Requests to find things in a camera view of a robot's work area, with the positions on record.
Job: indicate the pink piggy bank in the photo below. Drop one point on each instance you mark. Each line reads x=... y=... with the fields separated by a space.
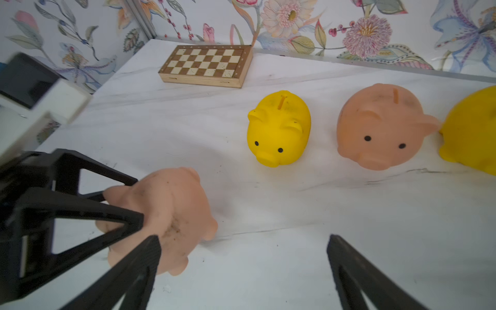
x=383 y=126
x=175 y=209

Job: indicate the yellow piggy bank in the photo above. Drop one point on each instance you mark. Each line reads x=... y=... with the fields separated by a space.
x=279 y=129
x=469 y=132

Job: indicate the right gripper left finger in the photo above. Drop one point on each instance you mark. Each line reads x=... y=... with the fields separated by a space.
x=131 y=280

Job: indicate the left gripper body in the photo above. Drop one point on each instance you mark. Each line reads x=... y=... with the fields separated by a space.
x=26 y=225

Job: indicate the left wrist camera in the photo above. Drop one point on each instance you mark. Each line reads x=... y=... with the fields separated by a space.
x=33 y=95

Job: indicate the wooden chessboard box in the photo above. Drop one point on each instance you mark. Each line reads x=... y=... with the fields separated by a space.
x=208 y=65

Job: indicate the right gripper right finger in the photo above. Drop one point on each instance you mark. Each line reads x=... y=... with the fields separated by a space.
x=355 y=277

